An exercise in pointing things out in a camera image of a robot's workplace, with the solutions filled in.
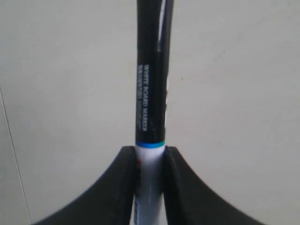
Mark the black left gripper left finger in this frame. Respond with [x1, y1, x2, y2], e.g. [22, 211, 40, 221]
[36, 146, 136, 225]

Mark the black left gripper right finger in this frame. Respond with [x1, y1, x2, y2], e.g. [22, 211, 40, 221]
[162, 146, 300, 225]

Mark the black and white whiteboard marker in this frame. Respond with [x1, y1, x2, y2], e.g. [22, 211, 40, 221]
[134, 0, 174, 225]

